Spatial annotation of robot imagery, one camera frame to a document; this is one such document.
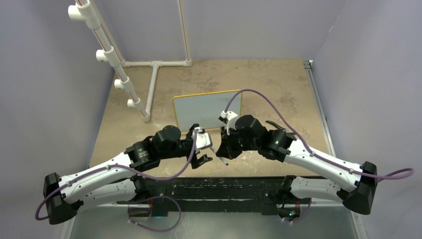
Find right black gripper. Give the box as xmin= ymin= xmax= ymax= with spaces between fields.
xmin=217 ymin=126 xmax=259 ymax=160

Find blue white marker pen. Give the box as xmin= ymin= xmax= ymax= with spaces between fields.
xmin=210 ymin=147 xmax=229 ymax=166

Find yellow framed whiteboard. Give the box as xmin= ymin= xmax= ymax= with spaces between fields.
xmin=172 ymin=90 xmax=238 ymax=131

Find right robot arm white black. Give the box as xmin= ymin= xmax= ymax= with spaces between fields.
xmin=216 ymin=111 xmax=378 ymax=215

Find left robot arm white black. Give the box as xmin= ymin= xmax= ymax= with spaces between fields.
xmin=35 ymin=124 xmax=212 ymax=225

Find black pliers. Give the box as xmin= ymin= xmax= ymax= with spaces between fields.
xmin=265 ymin=120 xmax=286 ymax=131

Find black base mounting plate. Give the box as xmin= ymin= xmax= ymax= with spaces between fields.
xmin=117 ymin=176 xmax=314 ymax=217

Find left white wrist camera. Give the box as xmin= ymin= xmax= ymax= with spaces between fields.
xmin=194 ymin=126 xmax=213 ymax=153

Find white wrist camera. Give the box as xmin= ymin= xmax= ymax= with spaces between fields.
xmin=194 ymin=126 xmax=213 ymax=153
xmin=218 ymin=111 xmax=239 ymax=135

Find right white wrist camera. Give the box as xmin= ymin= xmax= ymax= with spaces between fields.
xmin=218 ymin=111 xmax=239 ymax=135

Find aluminium rail frame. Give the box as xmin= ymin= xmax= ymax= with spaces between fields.
xmin=59 ymin=60 xmax=369 ymax=239

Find white PVC pipe frame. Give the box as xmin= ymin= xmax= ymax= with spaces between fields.
xmin=68 ymin=0 xmax=192 ymax=122

